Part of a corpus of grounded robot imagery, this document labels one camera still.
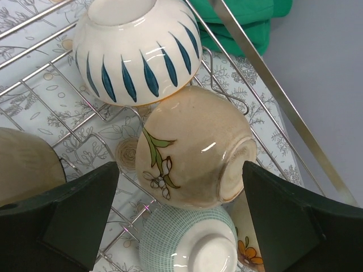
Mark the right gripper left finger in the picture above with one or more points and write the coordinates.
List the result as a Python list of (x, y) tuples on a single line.
[(61, 229)]

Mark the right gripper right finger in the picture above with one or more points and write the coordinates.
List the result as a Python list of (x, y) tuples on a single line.
[(299, 230)]

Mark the beige orange flower bowl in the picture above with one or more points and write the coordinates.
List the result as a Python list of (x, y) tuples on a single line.
[(248, 250)]

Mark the beige gold dotted bowl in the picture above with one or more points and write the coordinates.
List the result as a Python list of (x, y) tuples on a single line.
[(29, 166)]

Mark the pale green checked bowl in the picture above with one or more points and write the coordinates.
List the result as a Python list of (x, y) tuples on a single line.
[(175, 239)]

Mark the beige bowl green leaf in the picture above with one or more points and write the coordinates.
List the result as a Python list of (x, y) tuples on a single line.
[(192, 148)]

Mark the white blue striped bowl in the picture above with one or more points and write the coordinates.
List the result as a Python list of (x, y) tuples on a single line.
[(137, 52)]

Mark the green folded cloth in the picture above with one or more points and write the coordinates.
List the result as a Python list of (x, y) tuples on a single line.
[(254, 16)]

